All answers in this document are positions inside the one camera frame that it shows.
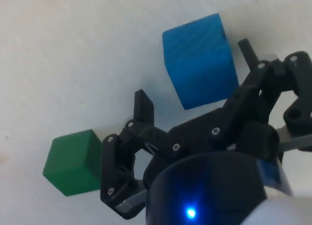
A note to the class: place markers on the green cube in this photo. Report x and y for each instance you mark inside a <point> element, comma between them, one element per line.
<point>70,161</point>

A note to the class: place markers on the blue cube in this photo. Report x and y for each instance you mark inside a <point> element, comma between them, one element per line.
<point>200,61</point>

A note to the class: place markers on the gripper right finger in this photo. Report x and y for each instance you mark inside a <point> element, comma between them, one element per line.
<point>253,88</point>

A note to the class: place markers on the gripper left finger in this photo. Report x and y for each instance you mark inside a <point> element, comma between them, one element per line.
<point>114,161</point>

